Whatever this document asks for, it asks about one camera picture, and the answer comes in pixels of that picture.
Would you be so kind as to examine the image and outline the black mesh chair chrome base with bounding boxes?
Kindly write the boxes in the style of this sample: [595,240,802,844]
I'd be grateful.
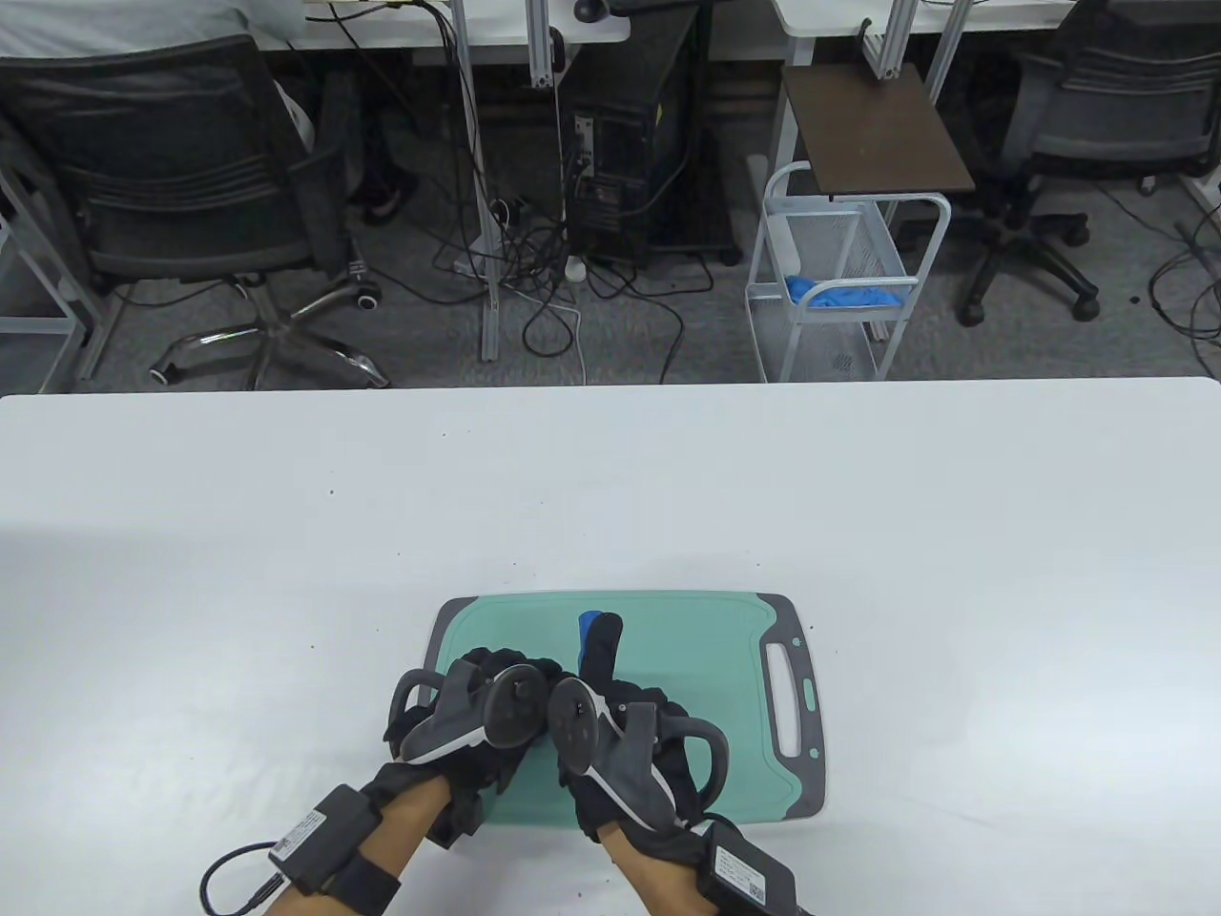
[0,36,392,390]

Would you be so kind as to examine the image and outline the person's right forearm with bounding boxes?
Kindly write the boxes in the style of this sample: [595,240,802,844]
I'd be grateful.
[610,825,712,916]

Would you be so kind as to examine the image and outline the aluminium profile post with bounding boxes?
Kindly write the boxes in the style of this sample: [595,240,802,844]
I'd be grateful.
[528,0,569,92]
[861,0,919,82]
[930,0,974,106]

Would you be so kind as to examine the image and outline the brown wooden board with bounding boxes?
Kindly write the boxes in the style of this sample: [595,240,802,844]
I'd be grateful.
[782,64,976,201]

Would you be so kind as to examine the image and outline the black computer tower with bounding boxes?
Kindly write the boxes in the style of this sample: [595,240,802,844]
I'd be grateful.
[563,10,740,268]

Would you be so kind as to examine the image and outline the black floor cable loops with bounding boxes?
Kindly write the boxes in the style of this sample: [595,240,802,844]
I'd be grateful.
[1145,215,1221,344]

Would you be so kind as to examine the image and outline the person's right hand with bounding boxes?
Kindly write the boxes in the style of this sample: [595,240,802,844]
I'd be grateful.
[553,614,714,843]

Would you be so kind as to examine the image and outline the black wrist box with strap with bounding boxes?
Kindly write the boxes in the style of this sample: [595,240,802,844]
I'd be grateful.
[269,784,402,916]
[696,821,800,916]

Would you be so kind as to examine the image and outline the white wire mesh cart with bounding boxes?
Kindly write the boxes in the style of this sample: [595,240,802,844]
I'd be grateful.
[744,160,952,383]

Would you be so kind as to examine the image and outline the black office chair right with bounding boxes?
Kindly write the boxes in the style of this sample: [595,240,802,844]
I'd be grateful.
[959,0,1221,327]

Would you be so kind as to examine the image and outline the black wrist box cable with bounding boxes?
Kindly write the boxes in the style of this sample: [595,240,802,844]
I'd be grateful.
[198,840,287,916]

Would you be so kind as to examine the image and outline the white metal frame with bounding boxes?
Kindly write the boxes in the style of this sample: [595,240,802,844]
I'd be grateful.
[0,157,125,392]

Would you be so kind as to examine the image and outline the person's left forearm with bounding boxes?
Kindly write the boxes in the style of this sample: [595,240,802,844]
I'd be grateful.
[367,775,451,884]

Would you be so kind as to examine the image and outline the tangle of floor cables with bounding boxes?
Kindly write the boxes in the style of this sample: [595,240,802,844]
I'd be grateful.
[429,186,716,383]

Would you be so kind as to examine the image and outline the black grey hand controller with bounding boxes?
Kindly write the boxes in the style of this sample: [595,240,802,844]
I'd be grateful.
[548,676,731,833]
[386,663,551,764]

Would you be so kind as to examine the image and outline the person's left hand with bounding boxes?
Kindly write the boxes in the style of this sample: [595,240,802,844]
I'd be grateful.
[367,649,566,848]

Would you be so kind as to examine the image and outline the blue cloth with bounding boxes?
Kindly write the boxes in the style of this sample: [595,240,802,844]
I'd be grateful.
[784,275,905,311]

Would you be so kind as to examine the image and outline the green grey cutting board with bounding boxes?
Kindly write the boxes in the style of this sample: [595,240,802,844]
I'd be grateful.
[424,592,828,829]

